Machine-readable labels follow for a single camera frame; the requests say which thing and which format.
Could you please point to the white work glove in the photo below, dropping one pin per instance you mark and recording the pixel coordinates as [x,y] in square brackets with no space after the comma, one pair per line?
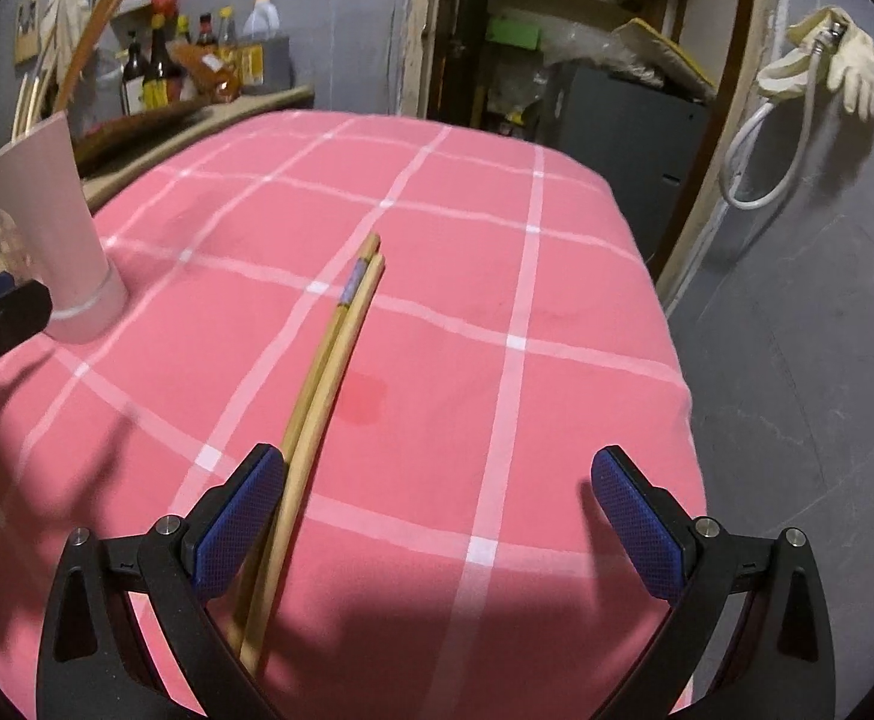
[853,64]

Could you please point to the wooden board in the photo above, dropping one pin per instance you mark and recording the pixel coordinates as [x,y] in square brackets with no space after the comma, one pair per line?
[144,127]

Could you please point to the curved wooden strip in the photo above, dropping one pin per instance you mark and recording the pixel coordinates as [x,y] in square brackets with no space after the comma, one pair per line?
[95,22]

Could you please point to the grey cabinet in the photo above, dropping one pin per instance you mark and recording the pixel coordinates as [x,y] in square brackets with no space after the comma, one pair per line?
[617,157]

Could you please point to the grey box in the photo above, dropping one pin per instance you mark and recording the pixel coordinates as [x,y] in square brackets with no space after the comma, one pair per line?
[278,60]

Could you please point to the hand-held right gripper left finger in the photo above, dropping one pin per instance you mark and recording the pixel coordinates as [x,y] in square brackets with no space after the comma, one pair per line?
[242,525]

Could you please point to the green tag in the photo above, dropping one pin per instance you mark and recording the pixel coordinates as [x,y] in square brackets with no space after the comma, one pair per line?
[513,35]

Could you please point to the yellow capped bottle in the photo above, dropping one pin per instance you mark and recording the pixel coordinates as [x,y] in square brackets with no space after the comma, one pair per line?
[228,28]

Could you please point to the dark bottle yellow label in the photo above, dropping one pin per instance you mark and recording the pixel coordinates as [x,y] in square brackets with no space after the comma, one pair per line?
[161,71]

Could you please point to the clear plastic jug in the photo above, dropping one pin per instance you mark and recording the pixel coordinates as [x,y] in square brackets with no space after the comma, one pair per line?
[261,19]

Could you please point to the hanging beige rag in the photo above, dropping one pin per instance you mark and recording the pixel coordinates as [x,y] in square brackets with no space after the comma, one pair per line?
[65,22]

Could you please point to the wooden door frame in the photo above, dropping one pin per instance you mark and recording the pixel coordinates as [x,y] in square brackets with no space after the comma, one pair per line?
[722,165]

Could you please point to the plain tan wooden chopstick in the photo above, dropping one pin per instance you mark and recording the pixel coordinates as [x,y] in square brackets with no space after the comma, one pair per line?
[363,300]

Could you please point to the pink paper cup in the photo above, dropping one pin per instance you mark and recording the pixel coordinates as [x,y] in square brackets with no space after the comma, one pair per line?
[39,225]

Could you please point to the yellow labelled box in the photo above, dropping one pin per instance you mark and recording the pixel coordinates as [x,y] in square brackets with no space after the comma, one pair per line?
[249,66]

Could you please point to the purple banded wooden chopstick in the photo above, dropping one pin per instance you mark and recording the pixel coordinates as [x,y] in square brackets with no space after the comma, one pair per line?
[357,277]

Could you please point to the pale wooden chopstick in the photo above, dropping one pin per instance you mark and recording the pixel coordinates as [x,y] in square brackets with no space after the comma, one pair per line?
[21,109]
[38,101]

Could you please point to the dark sauce bottle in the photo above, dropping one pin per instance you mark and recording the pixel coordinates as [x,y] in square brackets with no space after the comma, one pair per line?
[134,79]

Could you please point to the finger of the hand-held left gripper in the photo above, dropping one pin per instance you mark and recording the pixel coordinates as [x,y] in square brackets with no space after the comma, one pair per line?
[2,322]

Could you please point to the brown sauce bottle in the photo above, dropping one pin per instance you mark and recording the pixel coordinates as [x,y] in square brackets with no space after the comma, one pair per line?
[206,30]

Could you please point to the pink plaid cloth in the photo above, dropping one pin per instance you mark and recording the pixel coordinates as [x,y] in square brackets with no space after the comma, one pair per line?
[482,360]

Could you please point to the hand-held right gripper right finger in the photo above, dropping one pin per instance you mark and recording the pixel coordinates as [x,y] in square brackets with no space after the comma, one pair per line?
[639,525]

